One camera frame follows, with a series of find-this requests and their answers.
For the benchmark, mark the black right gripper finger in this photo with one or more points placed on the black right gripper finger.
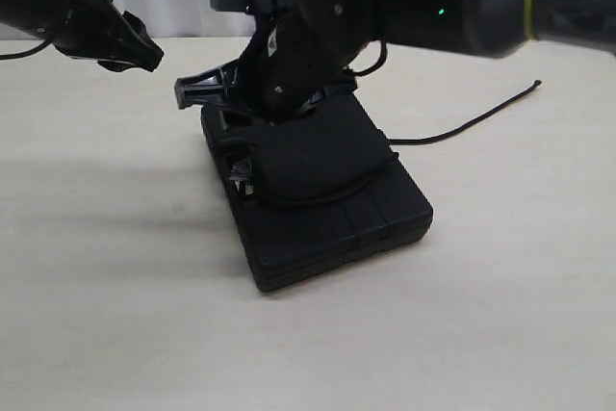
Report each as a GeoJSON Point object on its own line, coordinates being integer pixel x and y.
{"type": "Point", "coordinates": [343, 85]}
{"type": "Point", "coordinates": [217, 86]}

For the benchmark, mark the black plastic case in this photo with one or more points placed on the black plastic case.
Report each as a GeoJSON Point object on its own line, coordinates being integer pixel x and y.
{"type": "Point", "coordinates": [312, 195]}

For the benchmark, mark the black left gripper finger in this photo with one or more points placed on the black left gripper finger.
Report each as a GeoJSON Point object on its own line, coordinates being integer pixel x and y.
{"type": "Point", "coordinates": [129, 46]}

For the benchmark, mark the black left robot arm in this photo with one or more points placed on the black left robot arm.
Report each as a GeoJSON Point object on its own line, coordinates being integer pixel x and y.
{"type": "Point", "coordinates": [93, 30]}

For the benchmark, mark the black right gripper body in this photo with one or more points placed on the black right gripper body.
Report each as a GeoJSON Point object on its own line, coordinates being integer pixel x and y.
{"type": "Point", "coordinates": [295, 51]}

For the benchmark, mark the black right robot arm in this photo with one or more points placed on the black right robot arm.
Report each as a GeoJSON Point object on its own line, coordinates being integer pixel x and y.
{"type": "Point", "coordinates": [480, 28]}

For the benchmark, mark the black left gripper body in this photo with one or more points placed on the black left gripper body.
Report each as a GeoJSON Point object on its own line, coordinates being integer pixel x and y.
{"type": "Point", "coordinates": [76, 28]}

